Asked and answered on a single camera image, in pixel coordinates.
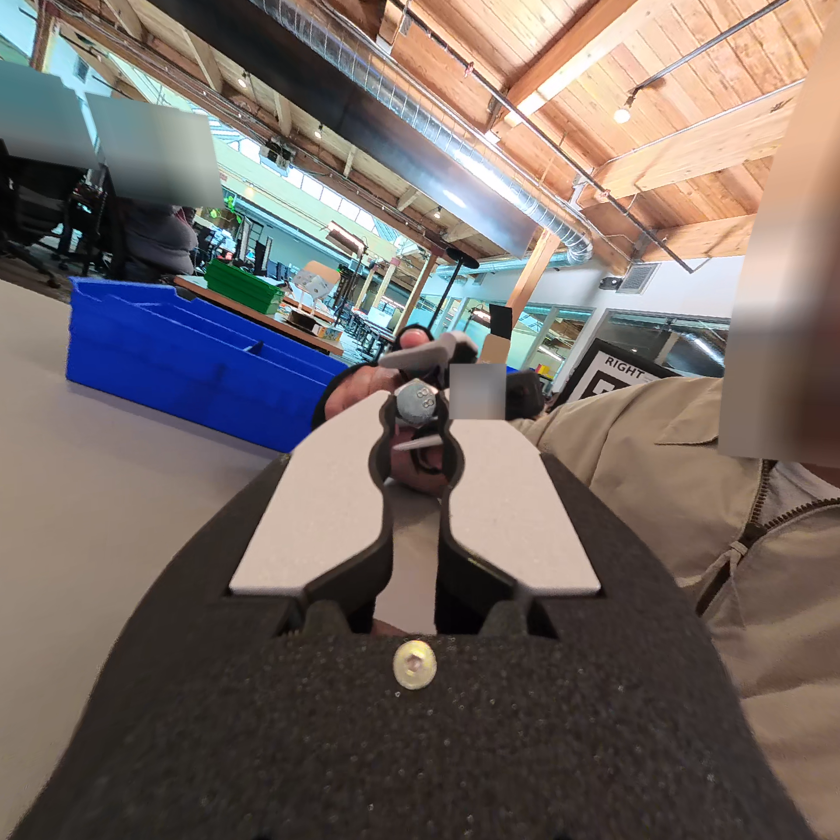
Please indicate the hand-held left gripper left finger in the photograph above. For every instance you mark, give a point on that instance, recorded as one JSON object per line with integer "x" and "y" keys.
{"x": 315, "y": 525}

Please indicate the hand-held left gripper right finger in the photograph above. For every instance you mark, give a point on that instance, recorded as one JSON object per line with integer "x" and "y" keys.
{"x": 519, "y": 525}

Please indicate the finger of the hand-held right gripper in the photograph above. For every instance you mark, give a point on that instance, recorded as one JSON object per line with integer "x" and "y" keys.
{"x": 420, "y": 444}
{"x": 420, "y": 357}

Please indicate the steel hex bolt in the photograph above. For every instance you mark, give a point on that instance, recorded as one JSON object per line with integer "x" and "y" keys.
{"x": 418, "y": 402}

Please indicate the blue bin with black divider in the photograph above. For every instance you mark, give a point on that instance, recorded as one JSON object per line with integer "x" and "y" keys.
{"x": 197, "y": 361}

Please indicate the person's right hand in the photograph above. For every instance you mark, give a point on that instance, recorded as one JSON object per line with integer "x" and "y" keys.
{"x": 361, "y": 391}

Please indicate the printed tag sign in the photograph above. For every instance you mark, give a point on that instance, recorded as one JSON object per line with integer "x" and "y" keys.
{"x": 624, "y": 374}

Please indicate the black floor lamp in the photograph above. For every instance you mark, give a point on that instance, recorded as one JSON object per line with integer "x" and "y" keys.
{"x": 460, "y": 256}

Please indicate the small background instruction board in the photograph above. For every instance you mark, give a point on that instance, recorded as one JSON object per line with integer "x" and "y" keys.
{"x": 315, "y": 282}

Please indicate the wooden side table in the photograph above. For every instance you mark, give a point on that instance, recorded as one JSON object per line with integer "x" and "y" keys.
{"x": 263, "y": 315}

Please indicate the green crate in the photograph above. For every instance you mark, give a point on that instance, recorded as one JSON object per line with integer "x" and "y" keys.
{"x": 243, "y": 282}

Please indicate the black office chair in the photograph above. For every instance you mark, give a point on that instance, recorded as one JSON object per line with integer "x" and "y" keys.
{"x": 40, "y": 197}

